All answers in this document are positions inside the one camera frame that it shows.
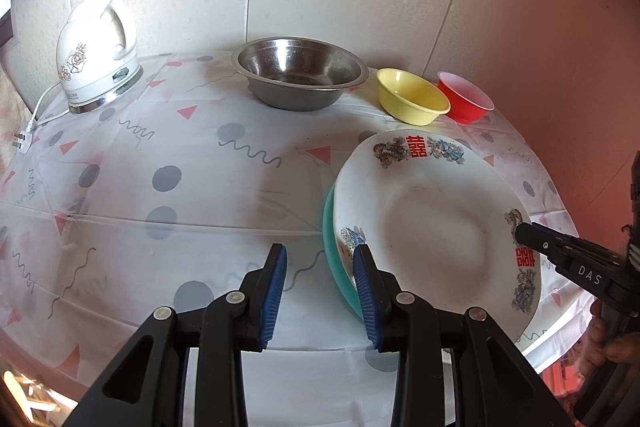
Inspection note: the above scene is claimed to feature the white plate with red characters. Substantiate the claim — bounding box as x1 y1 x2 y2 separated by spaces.
332 130 543 345

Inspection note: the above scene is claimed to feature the yellow plastic bowl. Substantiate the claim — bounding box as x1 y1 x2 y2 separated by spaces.
376 68 452 126

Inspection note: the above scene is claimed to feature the white floral ceramic kettle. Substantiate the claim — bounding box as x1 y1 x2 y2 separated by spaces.
55 0 141 105

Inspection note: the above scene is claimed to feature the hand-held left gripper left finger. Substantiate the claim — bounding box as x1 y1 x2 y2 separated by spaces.
60 243 289 427

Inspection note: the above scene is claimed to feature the red plastic bowl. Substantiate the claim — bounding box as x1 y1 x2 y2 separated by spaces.
436 71 496 125

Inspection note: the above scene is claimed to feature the white power cord with plug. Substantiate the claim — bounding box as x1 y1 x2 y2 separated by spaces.
11 82 71 154

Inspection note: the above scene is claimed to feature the silver kettle base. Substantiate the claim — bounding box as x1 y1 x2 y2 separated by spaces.
67 66 144 115

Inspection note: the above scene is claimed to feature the person's right hand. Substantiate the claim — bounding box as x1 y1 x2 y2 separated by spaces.
587 299 640 365

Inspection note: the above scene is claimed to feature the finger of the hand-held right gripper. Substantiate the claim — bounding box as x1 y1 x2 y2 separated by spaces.
515 222 628 303

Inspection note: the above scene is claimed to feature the teal plastic plate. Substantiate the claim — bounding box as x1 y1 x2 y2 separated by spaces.
322 184 366 320

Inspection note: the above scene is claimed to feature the window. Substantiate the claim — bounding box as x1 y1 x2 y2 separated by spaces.
0 0 13 48

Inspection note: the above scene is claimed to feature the stainless steel bowl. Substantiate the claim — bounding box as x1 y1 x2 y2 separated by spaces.
231 36 370 111

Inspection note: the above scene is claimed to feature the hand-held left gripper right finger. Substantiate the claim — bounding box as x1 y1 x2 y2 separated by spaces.
352 244 576 427

